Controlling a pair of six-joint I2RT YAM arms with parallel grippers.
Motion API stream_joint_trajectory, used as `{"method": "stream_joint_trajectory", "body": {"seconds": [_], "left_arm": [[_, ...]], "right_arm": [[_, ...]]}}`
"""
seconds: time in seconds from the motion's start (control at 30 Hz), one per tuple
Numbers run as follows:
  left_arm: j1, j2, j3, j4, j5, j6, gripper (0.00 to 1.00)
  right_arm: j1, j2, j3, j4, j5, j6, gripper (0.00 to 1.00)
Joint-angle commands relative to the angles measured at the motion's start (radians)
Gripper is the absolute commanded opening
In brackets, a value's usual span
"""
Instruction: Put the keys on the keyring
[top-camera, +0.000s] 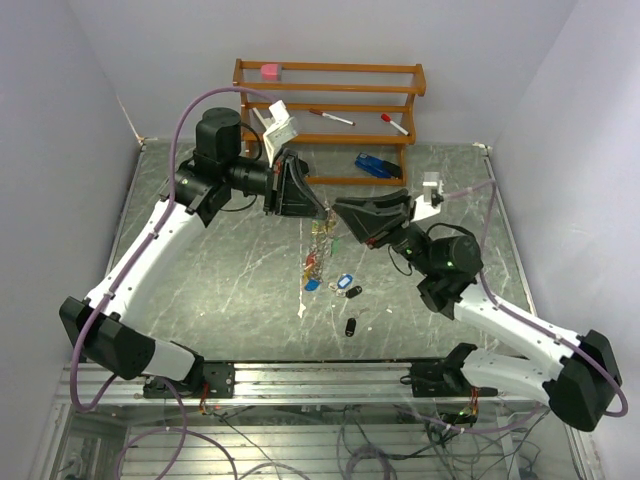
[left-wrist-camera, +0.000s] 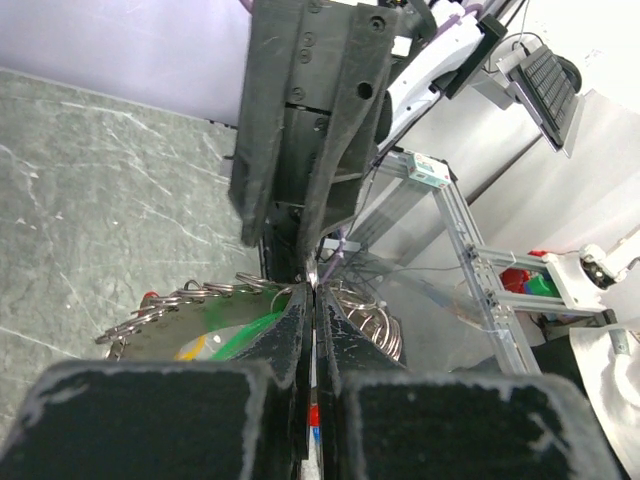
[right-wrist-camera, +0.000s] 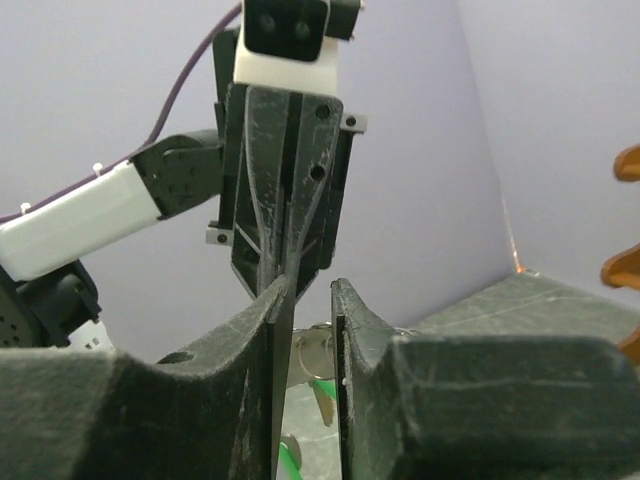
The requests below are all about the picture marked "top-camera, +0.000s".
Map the aluminium rail frame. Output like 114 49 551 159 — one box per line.
76 362 549 406

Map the silver key on lower tag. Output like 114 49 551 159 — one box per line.
350 307 369 319

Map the black key tag lower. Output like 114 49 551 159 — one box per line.
345 318 357 337

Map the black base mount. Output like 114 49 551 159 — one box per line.
142 361 236 399
400 359 473 398

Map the wooden three-tier rack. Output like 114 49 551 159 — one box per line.
233 58 427 186

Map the white clamp tool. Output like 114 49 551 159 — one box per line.
252 107 272 130

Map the blue stapler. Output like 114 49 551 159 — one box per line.
354 153 403 179

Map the red white marker pen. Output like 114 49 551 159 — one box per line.
308 108 356 127

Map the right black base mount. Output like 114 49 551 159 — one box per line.
400 359 473 398

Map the purple cable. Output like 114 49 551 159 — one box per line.
69 87 276 480
442 179 629 434

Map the blue key tag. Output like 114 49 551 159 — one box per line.
337 274 353 290

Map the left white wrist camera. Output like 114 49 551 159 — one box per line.
260 100 299 167

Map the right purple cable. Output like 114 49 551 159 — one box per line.
442 179 629 434

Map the keyring chain with keys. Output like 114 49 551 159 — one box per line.
299 205 342 293

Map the black key tag upper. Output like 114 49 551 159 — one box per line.
345 286 362 299

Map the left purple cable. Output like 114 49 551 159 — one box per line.
69 87 276 480

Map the pink eraser block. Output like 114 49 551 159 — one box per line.
260 63 282 82

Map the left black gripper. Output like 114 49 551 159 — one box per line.
225 149 328 222

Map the red capped white marker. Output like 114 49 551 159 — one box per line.
380 113 410 136

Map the black key tag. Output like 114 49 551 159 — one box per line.
345 286 362 299
345 318 357 337

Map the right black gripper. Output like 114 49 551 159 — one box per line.
333 189 437 277

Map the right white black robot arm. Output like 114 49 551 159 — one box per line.
333 190 628 432

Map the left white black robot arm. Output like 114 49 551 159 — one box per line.
59 101 327 397

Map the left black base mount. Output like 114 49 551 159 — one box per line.
142 361 236 399

